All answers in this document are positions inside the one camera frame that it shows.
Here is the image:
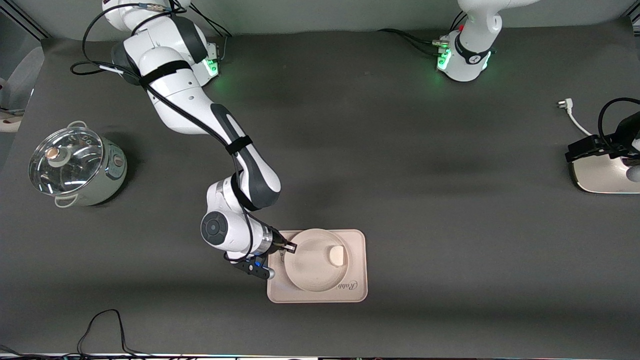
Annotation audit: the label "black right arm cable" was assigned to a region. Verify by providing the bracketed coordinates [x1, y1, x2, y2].
[70, 2, 257, 263]

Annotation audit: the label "grey chair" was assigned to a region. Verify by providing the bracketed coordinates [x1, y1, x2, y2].
[0, 46, 46, 133]

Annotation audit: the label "thin black floor cable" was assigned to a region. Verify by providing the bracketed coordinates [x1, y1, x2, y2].
[0, 309, 151, 360]

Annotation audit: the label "dark metal frame strut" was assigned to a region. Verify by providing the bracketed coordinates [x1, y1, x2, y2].
[0, 0, 52, 39]

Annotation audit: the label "black left base cables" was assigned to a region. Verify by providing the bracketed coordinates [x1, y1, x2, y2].
[377, 10, 468, 58]

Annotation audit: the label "pale green electric pot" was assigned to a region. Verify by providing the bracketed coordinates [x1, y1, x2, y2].
[28, 121, 128, 208]

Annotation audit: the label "glass pot lid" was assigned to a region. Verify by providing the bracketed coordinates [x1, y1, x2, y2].
[28, 126, 105, 196]

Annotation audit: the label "dark grey table mat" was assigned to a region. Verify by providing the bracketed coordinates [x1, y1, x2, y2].
[0, 17, 640, 359]

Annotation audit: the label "beige rectangular rabbit tray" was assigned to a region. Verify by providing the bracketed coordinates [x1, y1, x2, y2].
[267, 229, 369, 304]

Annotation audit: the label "white rounded appliance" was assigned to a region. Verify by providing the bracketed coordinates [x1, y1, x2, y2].
[569, 152, 640, 194]

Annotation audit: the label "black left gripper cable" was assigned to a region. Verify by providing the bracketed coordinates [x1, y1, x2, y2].
[598, 97, 640, 149]

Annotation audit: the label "white power plug cable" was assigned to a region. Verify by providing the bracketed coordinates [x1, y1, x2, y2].
[557, 99, 597, 137]

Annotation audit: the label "round beige plate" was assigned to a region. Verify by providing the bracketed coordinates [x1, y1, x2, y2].
[284, 228, 350, 293]

